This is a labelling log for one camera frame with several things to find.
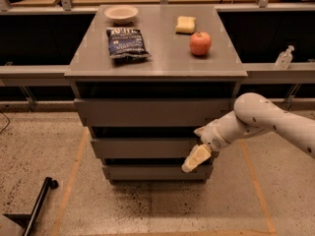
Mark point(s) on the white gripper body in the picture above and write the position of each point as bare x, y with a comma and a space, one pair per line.
213, 136

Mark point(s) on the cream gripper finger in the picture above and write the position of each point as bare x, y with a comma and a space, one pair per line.
197, 156

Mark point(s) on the grey bottom drawer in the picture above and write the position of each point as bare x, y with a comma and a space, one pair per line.
155, 173

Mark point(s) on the grey drawer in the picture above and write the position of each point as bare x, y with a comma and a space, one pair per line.
150, 112
143, 148
155, 173

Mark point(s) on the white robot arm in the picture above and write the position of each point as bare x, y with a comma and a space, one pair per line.
252, 115

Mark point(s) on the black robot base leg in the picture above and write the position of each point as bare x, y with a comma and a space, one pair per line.
22, 224

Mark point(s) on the grey drawer cabinet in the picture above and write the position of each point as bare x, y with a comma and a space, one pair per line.
171, 72

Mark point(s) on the grey middle drawer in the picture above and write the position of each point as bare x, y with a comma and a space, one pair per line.
143, 148

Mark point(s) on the grey top drawer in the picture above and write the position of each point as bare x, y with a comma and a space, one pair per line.
150, 112

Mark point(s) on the red apple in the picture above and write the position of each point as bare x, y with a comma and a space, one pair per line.
200, 43

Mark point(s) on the clear sanitizer bottle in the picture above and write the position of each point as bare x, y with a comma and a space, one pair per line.
284, 59

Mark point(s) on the yellow sponge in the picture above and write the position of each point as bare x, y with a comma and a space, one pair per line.
185, 24

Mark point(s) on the blue chip bag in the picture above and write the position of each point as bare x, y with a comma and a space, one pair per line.
126, 43

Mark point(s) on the white bowl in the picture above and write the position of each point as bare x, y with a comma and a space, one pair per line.
121, 14

